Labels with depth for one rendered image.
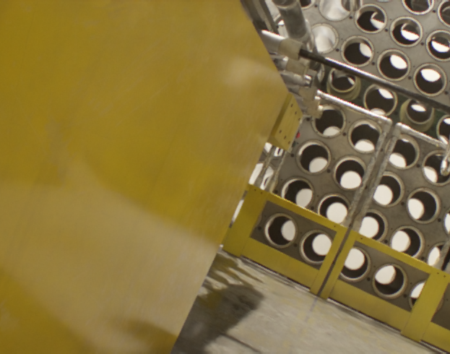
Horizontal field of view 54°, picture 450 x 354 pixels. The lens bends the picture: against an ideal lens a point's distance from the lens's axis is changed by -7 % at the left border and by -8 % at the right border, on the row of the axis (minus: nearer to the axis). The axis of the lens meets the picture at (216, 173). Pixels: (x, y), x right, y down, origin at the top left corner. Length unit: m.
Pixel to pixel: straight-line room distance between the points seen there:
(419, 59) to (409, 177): 0.87
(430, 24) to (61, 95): 3.51
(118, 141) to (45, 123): 0.10
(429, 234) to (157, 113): 3.06
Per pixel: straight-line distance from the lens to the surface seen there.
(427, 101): 1.54
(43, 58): 0.31
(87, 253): 0.46
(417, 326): 2.63
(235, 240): 2.64
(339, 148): 3.43
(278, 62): 1.76
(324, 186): 3.40
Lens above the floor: 0.41
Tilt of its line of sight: 1 degrees down
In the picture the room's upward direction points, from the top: 24 degrees clockwise
